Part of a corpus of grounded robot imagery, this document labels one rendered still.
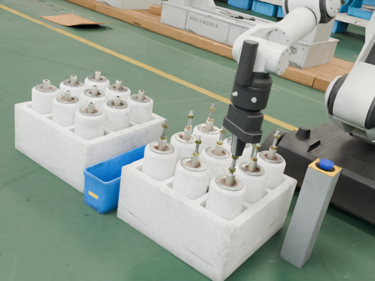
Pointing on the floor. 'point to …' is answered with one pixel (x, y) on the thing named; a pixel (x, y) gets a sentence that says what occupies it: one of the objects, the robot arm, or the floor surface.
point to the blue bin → (107, 180)
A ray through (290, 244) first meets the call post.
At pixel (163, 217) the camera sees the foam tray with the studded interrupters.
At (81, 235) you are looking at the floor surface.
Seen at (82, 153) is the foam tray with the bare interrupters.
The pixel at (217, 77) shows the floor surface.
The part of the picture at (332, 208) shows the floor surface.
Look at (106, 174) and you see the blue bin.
